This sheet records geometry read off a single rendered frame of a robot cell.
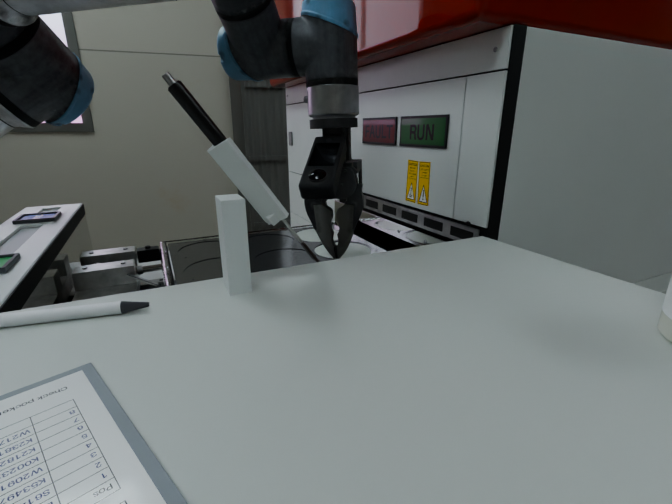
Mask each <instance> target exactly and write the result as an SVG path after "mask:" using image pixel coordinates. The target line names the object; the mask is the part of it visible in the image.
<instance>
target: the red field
mask: <svg viewBox="0 0 672 504"><path fill-rule="evenodd" d="M394 131H395V119H386V120H364V122H363V141H367V142H384V143H394Z"/></svg>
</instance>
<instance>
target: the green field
mask: <svg viewBox="0 0 672 504"><path fill-rule="evenodd" d="M445 126H446V117H442V118H414V119H402V124H401V144H418V145H435V146H444V137H445Z"/></svg>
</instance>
